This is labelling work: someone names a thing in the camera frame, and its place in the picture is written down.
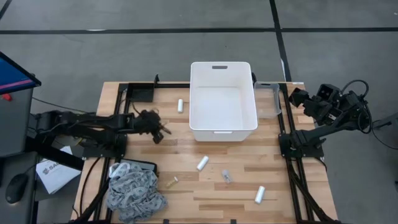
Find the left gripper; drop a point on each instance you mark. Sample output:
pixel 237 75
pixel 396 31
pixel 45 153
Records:
pixel 147 121

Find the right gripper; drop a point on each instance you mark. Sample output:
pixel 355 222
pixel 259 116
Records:
pixel 340 110

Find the white gauze roll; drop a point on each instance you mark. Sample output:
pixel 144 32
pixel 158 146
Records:
pixel 202 163
pixel 260 194
pixel 180 105

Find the small tan vial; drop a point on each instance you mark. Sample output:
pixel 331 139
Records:
pixel 171 182

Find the white perforated plastic basket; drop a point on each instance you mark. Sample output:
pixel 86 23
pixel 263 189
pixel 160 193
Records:
pixel 222 105

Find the clear plastic vial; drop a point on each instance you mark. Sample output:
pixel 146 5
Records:
pixel 227 176

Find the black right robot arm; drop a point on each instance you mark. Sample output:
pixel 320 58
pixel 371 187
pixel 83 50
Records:
pixel 326 130

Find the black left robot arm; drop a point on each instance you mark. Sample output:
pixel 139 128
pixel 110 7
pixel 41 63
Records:
pixel 93 123

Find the clear plastic bin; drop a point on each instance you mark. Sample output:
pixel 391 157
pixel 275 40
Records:
pixel 268 92

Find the black tablet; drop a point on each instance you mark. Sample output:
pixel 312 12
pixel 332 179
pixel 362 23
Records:
pixel 146 164

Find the black square mounting plate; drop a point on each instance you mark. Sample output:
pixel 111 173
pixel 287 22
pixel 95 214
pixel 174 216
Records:
pixel 141 93

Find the grey patterned cloth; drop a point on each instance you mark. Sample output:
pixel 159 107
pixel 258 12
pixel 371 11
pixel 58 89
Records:
pixel 133 193

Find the dark stand leg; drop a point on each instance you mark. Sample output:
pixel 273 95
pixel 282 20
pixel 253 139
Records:
pixel 388 120

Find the white paper booklet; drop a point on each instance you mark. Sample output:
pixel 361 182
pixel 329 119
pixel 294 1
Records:
pixel 56 175

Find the black computer mouse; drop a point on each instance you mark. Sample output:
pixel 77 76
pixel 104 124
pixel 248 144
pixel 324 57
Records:
pixel 16 188

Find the small red object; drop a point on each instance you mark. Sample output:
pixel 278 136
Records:
pixel 7 97

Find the monitor with blue screen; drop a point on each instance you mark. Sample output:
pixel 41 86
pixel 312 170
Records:
pixel 12 76

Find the grey side desk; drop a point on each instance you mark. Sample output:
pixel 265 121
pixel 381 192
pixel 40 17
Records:
pixel 12 214

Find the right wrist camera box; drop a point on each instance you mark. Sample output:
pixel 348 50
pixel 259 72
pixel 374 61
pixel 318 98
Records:
pixel 329 92

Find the black aluminium table frame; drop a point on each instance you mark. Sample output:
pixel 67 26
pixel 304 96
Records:
pixel 171 85

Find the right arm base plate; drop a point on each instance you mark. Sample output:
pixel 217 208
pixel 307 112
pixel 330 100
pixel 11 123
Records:
pixel 286 150

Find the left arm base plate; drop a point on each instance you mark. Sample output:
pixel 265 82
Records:
pixel 93 152

